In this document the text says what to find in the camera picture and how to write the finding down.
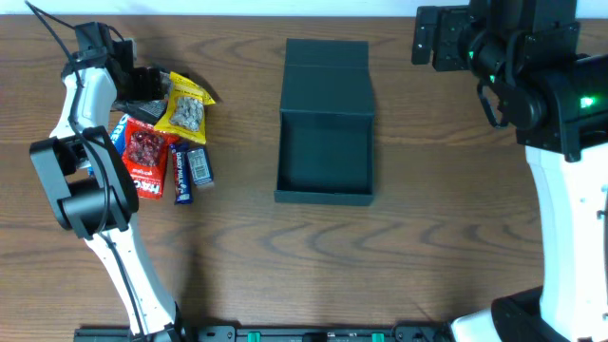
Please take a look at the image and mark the Dairy Milk chocolate bar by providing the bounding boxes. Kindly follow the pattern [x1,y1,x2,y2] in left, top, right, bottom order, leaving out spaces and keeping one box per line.
[169,143,193,204]

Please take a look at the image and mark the red Hacks candy bag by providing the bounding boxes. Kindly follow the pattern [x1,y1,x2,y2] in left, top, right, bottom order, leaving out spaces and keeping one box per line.
[122,118,179,200]

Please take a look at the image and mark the yellow Hacks candy bag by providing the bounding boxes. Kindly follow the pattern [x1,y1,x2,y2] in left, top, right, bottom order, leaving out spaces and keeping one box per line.
[154,71,216,144]

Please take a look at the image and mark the blue Oreo cookie pack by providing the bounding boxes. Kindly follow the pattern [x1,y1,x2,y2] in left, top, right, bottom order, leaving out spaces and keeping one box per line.
[109,114,130,156]

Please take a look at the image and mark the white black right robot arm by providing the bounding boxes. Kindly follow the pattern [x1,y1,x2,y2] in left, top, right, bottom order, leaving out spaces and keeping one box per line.
[411,0,607,341]

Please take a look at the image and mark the dark green gift box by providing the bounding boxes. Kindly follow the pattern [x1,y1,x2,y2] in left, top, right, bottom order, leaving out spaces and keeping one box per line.
[275,38,375,206]

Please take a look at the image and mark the small blue candy box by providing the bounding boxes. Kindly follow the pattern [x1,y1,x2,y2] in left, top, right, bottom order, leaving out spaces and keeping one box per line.
[186,146,214,186]

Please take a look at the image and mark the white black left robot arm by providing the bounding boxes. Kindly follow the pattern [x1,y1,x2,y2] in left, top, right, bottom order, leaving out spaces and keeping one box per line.
[29,22,196,341]

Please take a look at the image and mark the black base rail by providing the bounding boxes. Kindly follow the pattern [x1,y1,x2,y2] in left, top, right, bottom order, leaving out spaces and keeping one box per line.
[73,325,454,342]

